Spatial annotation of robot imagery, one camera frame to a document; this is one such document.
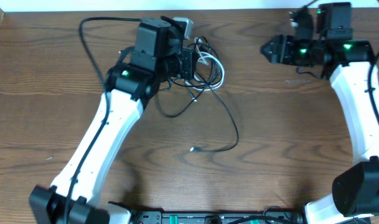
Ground white USB cable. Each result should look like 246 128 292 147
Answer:
184 37 225 103

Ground short black USB cable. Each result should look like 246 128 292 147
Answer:
154 43 223 118

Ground long black USB cable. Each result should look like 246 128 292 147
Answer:
189 36 240 153

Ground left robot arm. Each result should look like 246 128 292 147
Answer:
29 16 199 223

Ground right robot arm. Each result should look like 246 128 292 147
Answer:
260 2 379 223

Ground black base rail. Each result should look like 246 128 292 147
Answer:
128 207 307 224

